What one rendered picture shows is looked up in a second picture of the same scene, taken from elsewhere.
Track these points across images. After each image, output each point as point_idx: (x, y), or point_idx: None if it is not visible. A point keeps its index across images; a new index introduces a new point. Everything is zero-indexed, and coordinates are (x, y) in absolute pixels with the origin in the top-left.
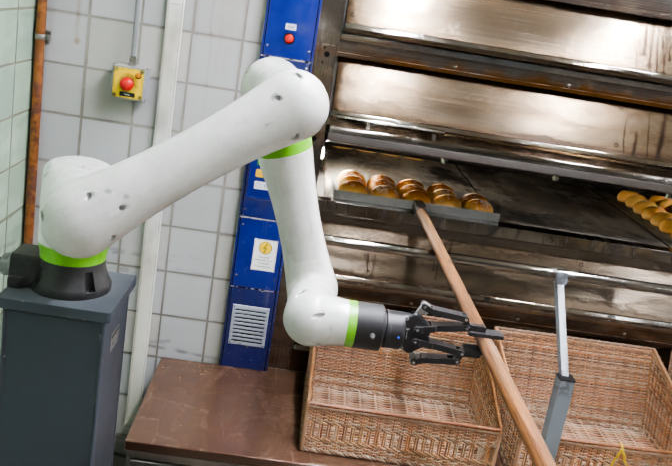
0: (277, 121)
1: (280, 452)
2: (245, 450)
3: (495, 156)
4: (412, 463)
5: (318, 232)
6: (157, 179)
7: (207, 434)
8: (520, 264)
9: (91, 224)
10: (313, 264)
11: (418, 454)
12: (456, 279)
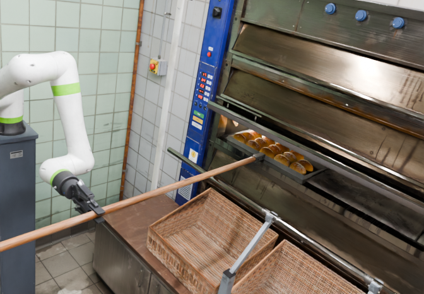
0: (5, 74)
1: (137, 243)
2: (126, 235)
3: (278, 137)
4: (180, 280)
5: (74, 135)
6: None
7: (123, 222)
8: (250, 200)
9: None
10: (70, 149)
11: (183, 277)
12: (163, 187)
